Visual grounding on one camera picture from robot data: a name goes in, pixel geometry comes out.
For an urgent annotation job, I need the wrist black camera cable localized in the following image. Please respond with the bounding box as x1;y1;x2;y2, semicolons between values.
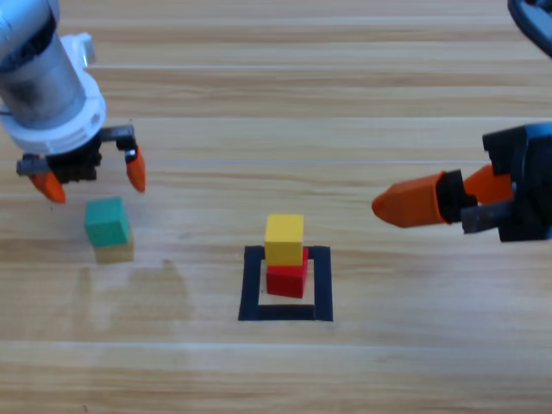
506;0;552;60

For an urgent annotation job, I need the red wooden block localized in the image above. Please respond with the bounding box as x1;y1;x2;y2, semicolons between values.
265;246;311;300

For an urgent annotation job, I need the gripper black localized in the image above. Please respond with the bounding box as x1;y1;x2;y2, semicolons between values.
371;122;552;243
16;123;147;205

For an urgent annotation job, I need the green wooden block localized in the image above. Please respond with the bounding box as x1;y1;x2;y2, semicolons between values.
83;196;132;248

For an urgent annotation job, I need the yellow wooden block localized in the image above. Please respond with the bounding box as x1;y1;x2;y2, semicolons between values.
263;213;305;267

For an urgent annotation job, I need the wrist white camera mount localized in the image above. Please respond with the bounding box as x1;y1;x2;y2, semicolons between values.
59;33;96;68

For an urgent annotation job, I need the black tape square outline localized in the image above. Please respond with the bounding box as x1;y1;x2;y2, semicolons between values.
237;244;335;323

